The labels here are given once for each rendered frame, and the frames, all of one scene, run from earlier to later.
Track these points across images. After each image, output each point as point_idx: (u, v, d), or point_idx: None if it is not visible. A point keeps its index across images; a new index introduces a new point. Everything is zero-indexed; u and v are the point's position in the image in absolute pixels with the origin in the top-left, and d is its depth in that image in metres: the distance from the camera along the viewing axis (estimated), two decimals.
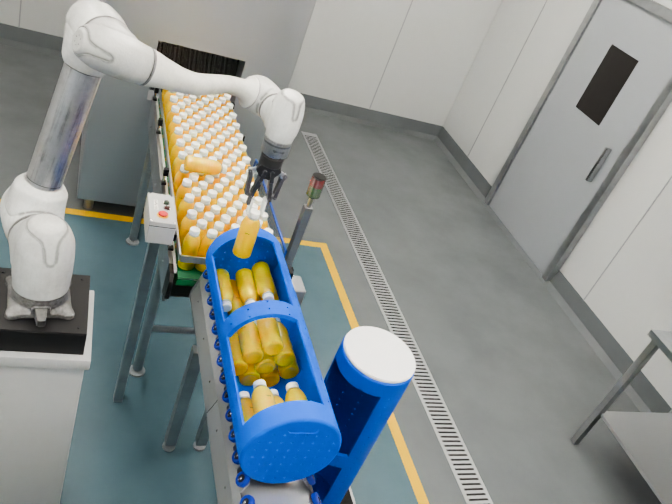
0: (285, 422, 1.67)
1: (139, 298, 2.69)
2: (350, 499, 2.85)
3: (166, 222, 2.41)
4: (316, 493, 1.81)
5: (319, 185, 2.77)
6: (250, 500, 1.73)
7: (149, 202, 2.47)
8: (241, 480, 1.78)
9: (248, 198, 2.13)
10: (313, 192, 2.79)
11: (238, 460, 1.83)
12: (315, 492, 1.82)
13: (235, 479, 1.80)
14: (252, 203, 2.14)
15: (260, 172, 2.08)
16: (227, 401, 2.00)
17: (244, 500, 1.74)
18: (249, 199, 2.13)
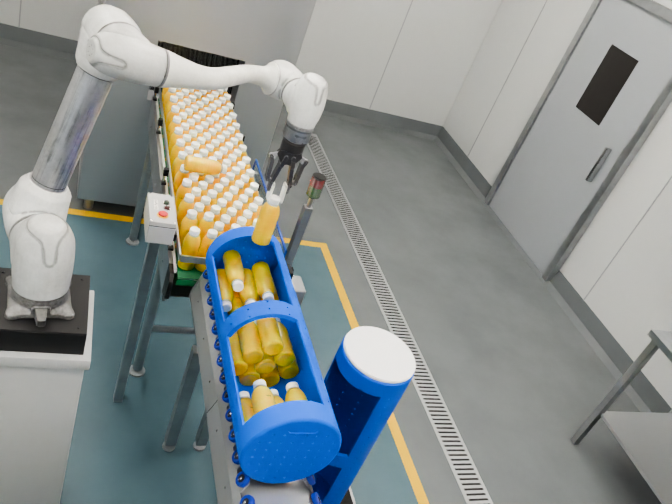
0: (285, 422, 1.67)
1: (139, 298, 2.69)
2: (350, 499, 2.85)
3: (166, 222, 2.41)
4: (316, 493, 1.81)
5: (319, 185, 2.77)
6: (250, 500, 1.73)
7: (149, 202, 2.47)
8: (241, 480, 1.78)
9: (268, 184, 2.12)
10: (313, 192, 2.79)
11: (238, 460, 1.83)
12: (315, 492, 1.82)
13: (235, 479, 1.80)
14: (272, 189, 2.12)
15: (281, 157, 2.06)
16: (227, 401, 2.00)
17: (244, 500, 1.74)
18: (270, 185, 2.12)
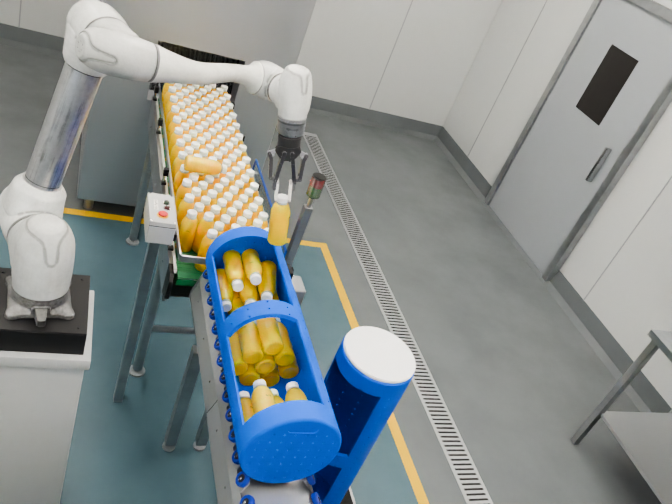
0: (285, 422, 1.67)
1: (139, 298, 2.69)
2: (350, 499, 2.85)
3: (166, 222, 2.41)
4: (316, 493, 1.81)
5: (319, 185, 2.77)
6: (250, 500, 1.73)
7: (149, 202, 2.47)
8: (241, 480, 1.78)
9: (273, 183, 2.13)
10: (313, 192, 2.79)
11: (238, 460, 1.83)
12: (315, 492, 1.82)
13: (235, 479, 1.80)
14: (277, 187, 2.13)
15: (279, 154, 2.07)
16: (227, 401, 2.00)
17: (244, 500, 1.74)
18: (274, 184, 2.13)
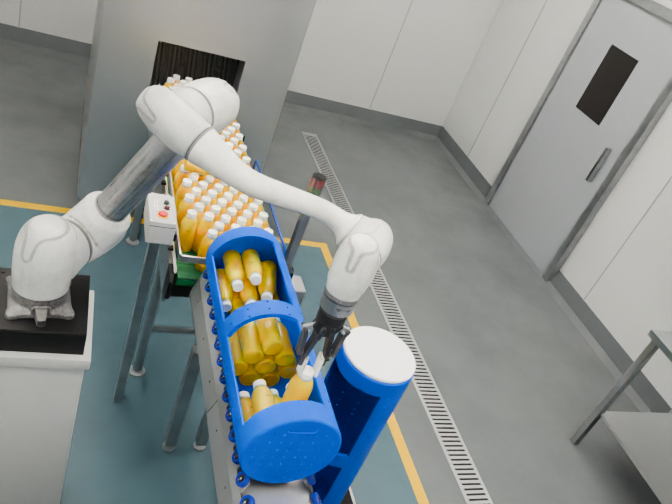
0: (285, 422, 1.67)
1: (139, 298, 2.69)
2: (350, 499, 2.85)
3: (166, 222, 2.41)
4: (316, 493, 1.81)
5: (319, 185, 2.77)
6: (250, 500, 1.73)
7: (149, 202, 2.47)
8: (241, 480, 1.78)
9: (300, 358, 1.68)
10: (313, 192, 2.79)
11: (238, 460, 1.83)
12: (315, 492, 1.82)
13: (235, 479, 1.80)
14: (306, 364, 1.68)
15: (317, 330, 1.62)
16: (227, 401, 2.00)
17: (244, 500, 1.74)
18: (302, 359, 1.68)
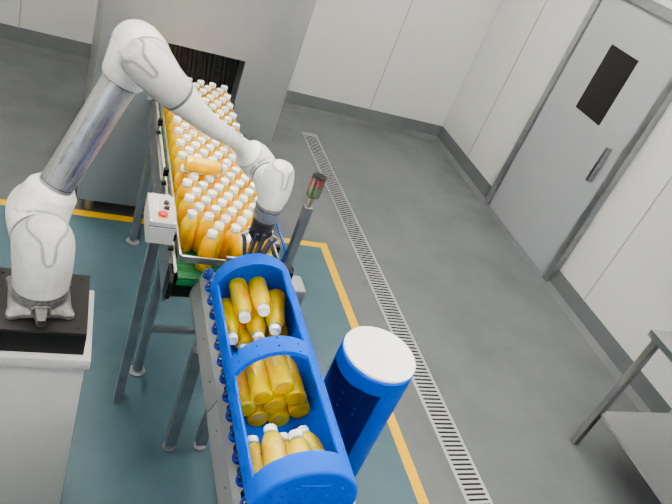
0: (298, 475, 1.55)
1: (139, 298, 2.69)
2: None
3: (166, 222, 2.41)
4: None
5: (319, 185, 2.77)
6: (241, 499, 1.74)
7: (149, 202, 2.47)
8: (239, 480, 1.79)
9: None
10: (313, 192, 2.79)
11: (234, 461, 1.84)
12: None
13: (238, 473, 1.80)
14: None
15: None
16: (223, 400, 2.01)
17: None
18: None
